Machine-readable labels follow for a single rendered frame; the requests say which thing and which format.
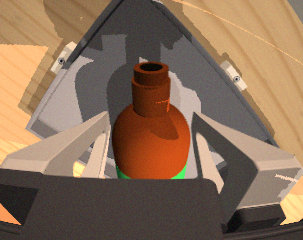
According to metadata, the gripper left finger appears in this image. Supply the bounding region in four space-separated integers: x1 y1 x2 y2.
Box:
0 111 110 178

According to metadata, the orange-brown bottle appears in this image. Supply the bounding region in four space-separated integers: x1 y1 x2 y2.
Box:
111 62 191 179

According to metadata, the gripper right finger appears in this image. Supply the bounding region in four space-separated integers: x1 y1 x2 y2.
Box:
191 111 303 223

